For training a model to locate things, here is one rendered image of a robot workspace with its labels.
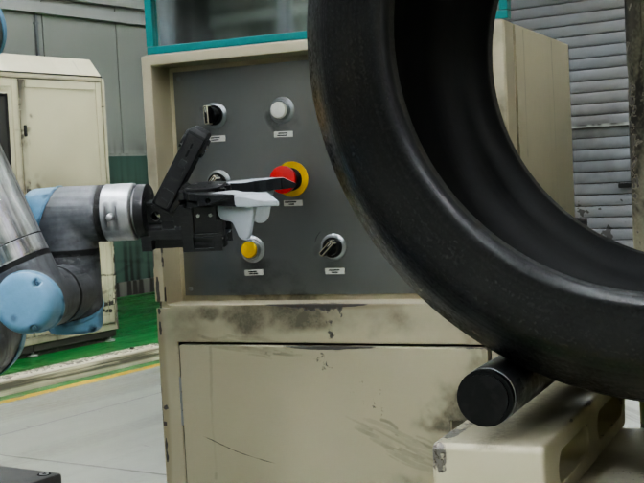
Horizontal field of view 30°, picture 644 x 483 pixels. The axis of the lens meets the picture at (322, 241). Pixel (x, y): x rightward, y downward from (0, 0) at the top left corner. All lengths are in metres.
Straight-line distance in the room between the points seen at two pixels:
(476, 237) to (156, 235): 0.75
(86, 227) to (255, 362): 0.33
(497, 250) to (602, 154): 9.93
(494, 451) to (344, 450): 0.78
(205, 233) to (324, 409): 0.32
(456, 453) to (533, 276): 0.16
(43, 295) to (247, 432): 0.45
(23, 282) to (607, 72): 9.57
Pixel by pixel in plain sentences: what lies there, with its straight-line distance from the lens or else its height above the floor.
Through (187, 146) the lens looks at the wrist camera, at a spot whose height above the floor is 1.12.
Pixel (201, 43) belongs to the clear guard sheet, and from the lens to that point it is 1.78.
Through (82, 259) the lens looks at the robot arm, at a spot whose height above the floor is 0.99.
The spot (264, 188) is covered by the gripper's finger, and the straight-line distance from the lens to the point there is 1.60.
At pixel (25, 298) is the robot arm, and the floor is 0.95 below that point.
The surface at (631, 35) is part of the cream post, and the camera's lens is 1.27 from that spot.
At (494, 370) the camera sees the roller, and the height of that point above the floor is 0.92.
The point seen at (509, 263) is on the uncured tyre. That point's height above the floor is 1.01.
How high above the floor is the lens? 1.07
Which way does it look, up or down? 3 degrees down
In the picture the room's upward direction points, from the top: 3 degrees counter-clockwise
